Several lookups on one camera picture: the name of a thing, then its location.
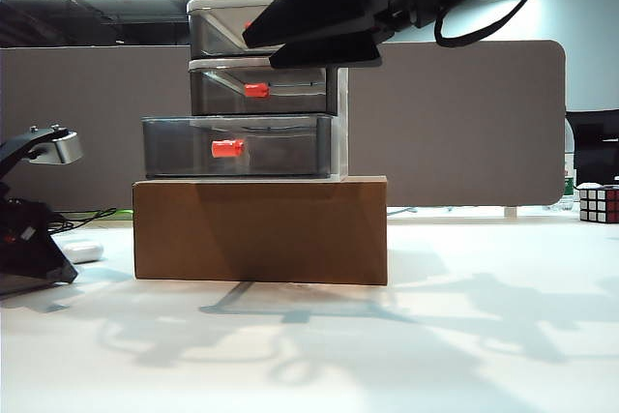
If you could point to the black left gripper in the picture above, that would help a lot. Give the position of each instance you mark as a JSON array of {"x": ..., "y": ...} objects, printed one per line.
[{"x": 19, "y": 224}]

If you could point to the grey translucent drawer red knob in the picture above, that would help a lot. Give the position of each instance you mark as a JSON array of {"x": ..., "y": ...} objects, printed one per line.
[
  {"x": 290, "y": 94},
  {"x": 280, "y": 152},
  {"x": 217, "y": 31}
]

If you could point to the white earbuds case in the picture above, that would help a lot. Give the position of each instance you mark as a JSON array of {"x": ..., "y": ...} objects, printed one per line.
[{"x": 84, "y": 252}]

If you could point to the grey desk partition panel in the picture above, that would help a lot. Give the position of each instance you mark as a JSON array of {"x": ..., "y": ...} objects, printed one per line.
[{"x": 459, "y": 142}]

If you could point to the brown cardboard box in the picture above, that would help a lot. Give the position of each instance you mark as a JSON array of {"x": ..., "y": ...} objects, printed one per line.
[{"x": 271, "y": 234}]

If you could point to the white partition foot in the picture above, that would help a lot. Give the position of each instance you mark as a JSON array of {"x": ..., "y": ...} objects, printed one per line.
[{"x": 510, "y": 212}]

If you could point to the clear bottle green label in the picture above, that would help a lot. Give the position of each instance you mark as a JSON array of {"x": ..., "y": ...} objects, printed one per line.
[{"x": 570, "y": 181}]

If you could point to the black monitor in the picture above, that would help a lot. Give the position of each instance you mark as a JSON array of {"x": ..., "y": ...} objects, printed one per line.
[{"x": 595, "y": 142}]

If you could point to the black rubik's cube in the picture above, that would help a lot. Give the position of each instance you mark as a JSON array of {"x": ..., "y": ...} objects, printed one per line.
[{"x": 599, "y": 202}]

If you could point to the white plastic drawer cabinet frame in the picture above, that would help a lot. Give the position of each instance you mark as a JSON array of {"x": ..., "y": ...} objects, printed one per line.
[{"x": 341, "y": 118}]

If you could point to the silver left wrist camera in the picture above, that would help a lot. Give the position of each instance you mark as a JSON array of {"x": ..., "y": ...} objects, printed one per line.
[{"x": 65, "y": 149}]

